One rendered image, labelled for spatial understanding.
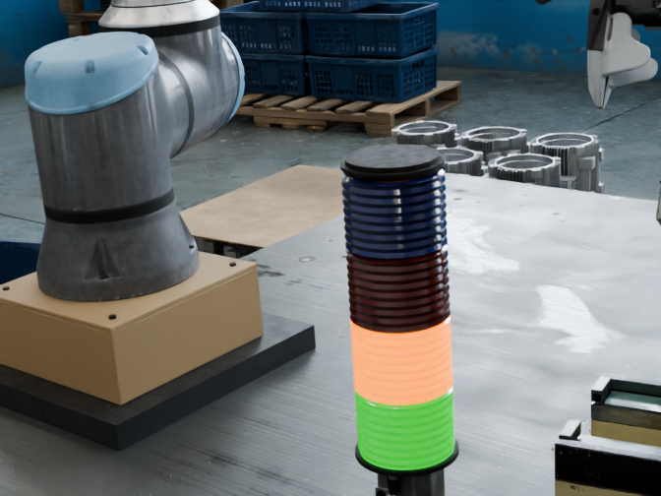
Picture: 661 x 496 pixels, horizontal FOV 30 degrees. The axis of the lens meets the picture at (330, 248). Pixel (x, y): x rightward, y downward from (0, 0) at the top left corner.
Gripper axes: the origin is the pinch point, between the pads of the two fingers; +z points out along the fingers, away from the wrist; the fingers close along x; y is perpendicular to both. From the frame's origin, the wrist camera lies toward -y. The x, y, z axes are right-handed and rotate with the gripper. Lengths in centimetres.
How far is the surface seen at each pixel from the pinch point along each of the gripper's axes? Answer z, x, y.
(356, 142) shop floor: -110, 401, -233
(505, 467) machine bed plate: 37.5, 2.5, -3.8
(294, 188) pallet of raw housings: -40, 218, -157
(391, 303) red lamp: 30, -51, 6
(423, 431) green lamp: 37, -47, 7
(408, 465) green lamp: 39, -46, 6
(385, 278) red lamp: 29, -52, 5
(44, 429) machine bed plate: 42, -6, -53
